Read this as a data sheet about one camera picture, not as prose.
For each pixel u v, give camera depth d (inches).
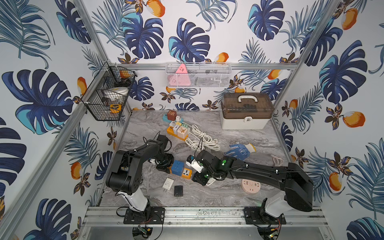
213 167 24.0
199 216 29.7
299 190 16.9
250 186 32.1
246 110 36.7
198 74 39.5
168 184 32.7
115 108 32.1
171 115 41.9
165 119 44.6
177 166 32.3
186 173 33.7
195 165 28.0
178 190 32.0
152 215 28.9
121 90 32.2
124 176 18.9
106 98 37.1
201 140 39.6
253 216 28.9
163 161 31.3
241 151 38.4
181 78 35.5
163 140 30.8
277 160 36.3
